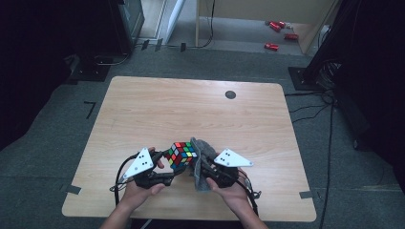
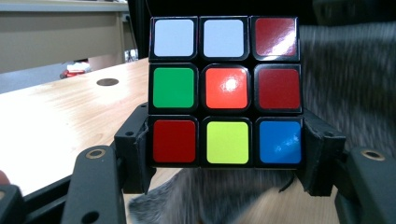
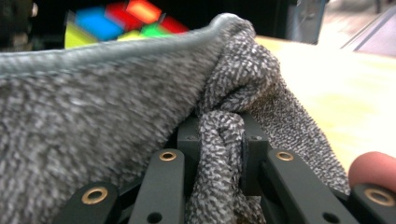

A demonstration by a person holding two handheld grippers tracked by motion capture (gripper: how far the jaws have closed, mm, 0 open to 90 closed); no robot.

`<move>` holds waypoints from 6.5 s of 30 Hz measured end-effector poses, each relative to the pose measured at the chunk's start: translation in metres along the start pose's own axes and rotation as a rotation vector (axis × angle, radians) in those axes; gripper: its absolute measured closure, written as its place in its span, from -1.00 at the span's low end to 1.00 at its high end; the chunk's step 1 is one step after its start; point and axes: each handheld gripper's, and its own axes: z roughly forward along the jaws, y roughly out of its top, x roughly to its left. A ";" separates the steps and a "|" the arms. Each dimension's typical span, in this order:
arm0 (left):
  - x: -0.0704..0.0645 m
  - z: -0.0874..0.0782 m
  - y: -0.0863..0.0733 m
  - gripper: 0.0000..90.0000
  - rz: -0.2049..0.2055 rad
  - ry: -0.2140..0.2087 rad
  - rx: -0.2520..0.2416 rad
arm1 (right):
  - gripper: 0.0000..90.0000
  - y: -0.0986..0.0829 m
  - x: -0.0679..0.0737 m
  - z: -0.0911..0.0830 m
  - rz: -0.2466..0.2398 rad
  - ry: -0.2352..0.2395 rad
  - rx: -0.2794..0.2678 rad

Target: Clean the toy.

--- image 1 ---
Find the black metal stand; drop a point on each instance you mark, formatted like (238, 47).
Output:
(305, 78)

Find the red can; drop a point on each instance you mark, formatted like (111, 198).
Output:
(271, 46)
(281, 24)
(291, 36)
(274, 26)

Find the grey cloth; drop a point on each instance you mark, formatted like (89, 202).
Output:
(199, 149)

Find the dark glass-front cabinet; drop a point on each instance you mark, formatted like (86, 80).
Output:
(127, 25)

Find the black stand base plate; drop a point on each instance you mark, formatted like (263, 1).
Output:
(90, 71)

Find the person's left hand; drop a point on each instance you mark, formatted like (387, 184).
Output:
(137, 197)

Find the person's right hand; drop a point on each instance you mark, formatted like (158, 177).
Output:
(235, 194)

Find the multicoloured puzzle cube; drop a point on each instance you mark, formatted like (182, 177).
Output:
(181, 155)

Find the black round table grommet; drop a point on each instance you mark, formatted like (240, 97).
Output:
(230, 94)

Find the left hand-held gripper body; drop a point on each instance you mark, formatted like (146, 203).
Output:
(140, 163)

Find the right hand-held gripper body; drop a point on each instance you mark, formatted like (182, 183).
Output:
(232, 159)

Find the grey tape strip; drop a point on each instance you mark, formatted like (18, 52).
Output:
(71, 189)
(306, 194)

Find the white leaning board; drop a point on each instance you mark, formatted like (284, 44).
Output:
(175, 19)

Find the dark curtain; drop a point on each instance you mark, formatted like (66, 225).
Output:
(375, 79)
(38, 63)

